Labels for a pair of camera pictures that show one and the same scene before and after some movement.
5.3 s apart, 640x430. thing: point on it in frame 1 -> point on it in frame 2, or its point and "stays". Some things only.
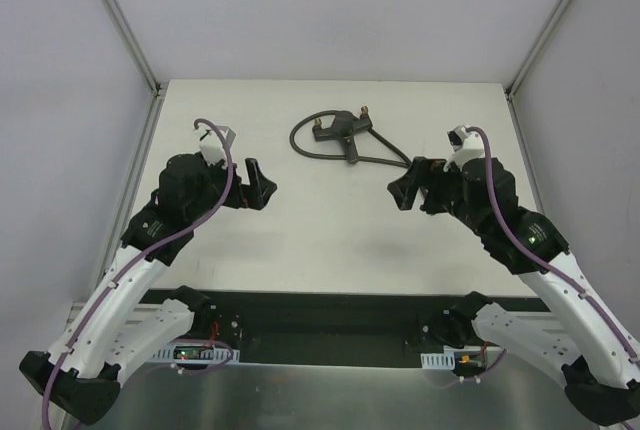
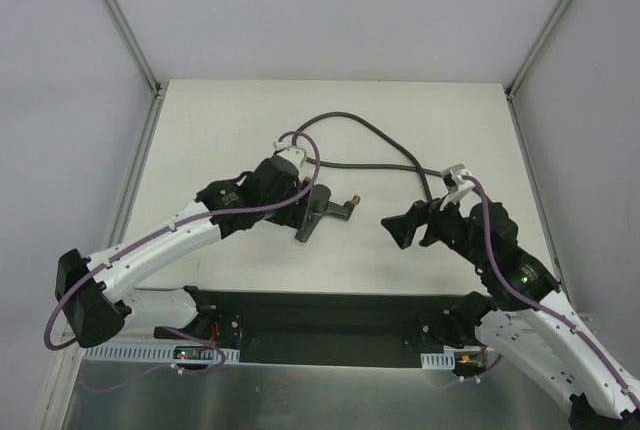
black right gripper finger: [414, 177] -> [424, 213]
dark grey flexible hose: [401, 162] -> [415, 167]
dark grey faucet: [345, 126] -> [320, 205]
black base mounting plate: [341, 328] stays
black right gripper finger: [398, 189] -> [403, 227]
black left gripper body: [240, 192] -> [308, 217]
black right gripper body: [430, 188] -> [428, 223]
